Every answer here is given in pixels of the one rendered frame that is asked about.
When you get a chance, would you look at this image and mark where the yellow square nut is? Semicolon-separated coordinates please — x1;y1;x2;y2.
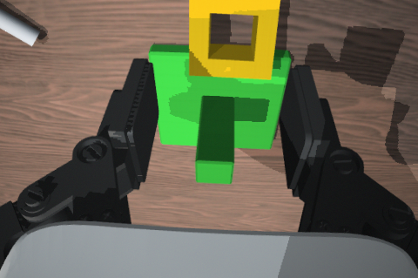
189;0;280;80

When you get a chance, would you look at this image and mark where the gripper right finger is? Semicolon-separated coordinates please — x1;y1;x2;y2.
279;65;418;268

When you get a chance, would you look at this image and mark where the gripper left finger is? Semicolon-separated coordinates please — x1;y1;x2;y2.
0;58;159;269

